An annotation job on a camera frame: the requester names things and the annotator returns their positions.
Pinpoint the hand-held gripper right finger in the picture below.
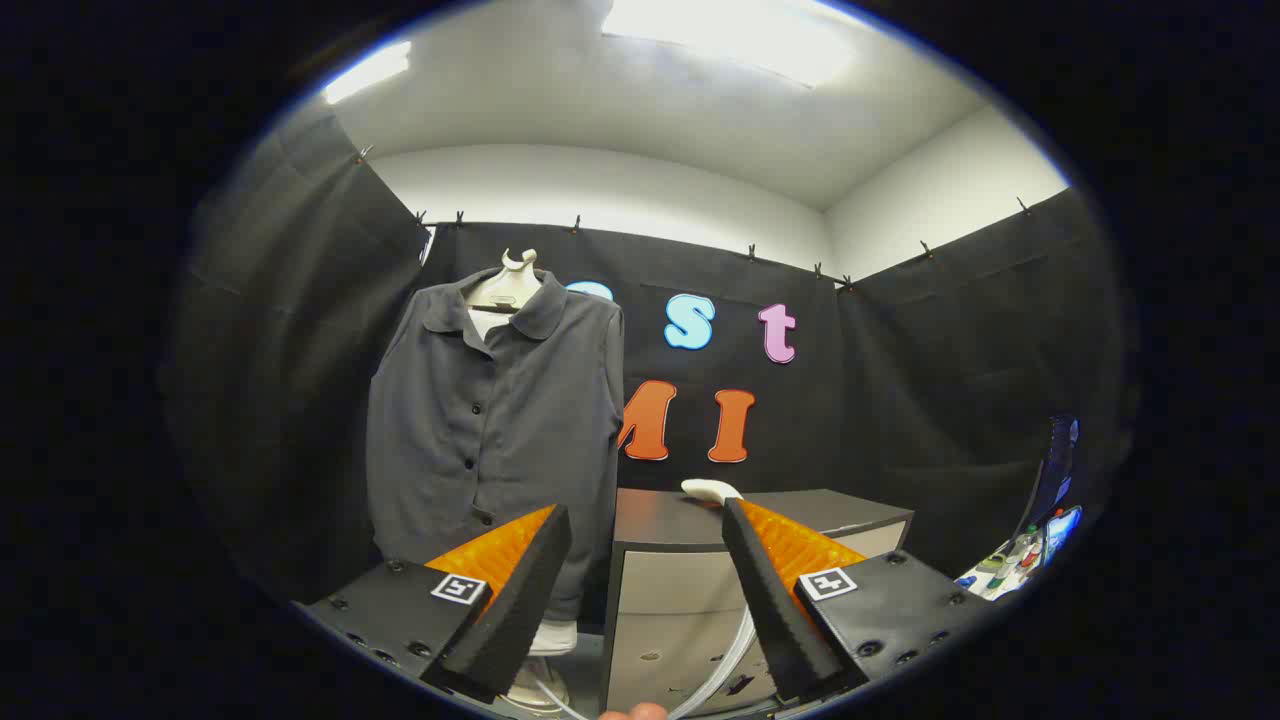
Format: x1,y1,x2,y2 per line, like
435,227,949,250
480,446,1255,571
722,497,1001,704

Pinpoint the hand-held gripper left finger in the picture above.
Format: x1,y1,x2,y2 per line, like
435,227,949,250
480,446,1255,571
295,503,573,704

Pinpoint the dark grey button shirt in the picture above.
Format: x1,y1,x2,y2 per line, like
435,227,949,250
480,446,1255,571
365,265,627,623

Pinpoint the grey cabinet with dark top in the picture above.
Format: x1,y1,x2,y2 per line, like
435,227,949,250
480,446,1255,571
600,487,914,716

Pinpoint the black backdrop cloth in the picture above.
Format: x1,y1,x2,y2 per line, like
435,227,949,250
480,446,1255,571
160,100,1136,611

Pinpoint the dark laptop screen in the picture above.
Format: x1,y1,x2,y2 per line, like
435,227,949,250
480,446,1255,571
1020,415,1081,541

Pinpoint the row of black cloth clips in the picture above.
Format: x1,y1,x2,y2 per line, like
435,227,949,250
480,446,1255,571
352,145,1033,293

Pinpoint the small ceiling light panel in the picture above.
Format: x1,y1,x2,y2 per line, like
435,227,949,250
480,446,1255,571
322,40,413,106

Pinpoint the large ceiling light panel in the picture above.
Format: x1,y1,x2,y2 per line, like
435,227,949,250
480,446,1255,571
600,0,861,89

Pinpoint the translucent steamer hose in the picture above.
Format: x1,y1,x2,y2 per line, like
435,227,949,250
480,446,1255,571
535,605,756,720

